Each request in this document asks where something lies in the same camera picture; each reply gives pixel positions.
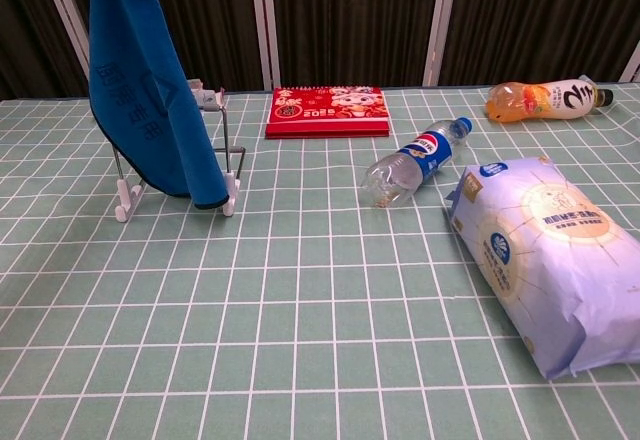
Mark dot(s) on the empty Pepsi plastic bottle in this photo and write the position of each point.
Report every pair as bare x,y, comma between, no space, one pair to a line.
420,155

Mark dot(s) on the toothpaste box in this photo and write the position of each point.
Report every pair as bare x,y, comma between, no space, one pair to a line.
207,97

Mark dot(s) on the orange drink bottle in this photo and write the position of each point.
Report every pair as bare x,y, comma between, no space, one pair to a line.
540,102

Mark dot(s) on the green checkered tablecloth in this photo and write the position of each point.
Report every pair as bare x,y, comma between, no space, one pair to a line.
350,310

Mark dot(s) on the red desk calendar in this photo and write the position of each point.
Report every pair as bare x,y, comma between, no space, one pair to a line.
325,110

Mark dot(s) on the white partition frame post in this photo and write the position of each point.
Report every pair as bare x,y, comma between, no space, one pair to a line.
632,62
266,25
440,25
65,5

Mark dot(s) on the blue towel with black trim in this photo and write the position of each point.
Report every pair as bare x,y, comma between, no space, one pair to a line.
150,110

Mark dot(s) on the lilac tissue pack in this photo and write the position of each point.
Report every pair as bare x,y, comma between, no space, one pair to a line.
550,260

